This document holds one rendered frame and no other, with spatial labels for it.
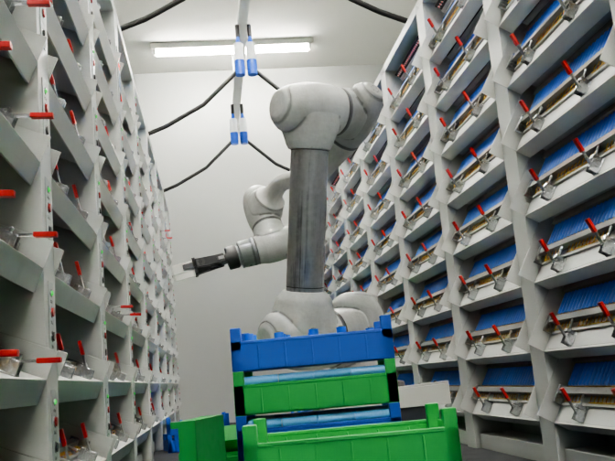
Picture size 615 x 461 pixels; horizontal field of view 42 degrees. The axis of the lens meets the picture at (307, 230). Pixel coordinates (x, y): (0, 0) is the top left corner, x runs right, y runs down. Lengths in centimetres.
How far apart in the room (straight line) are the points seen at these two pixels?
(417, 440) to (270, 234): 147
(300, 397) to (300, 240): 68
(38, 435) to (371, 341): 60
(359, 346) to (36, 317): 57
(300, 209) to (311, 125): 22
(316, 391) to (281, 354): 9
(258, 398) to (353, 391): 17
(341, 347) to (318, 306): 60
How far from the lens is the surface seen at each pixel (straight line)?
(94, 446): 214
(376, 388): 149
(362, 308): 220
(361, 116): 217
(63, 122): 183
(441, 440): 116
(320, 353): 149
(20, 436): 146
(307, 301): 207
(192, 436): 250
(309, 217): 208
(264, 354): 149
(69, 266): 217
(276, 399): 149
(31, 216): 148
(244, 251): 251
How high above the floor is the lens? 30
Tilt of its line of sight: 10 degrees up
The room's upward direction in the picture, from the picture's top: 5 degrees counter-clockwise
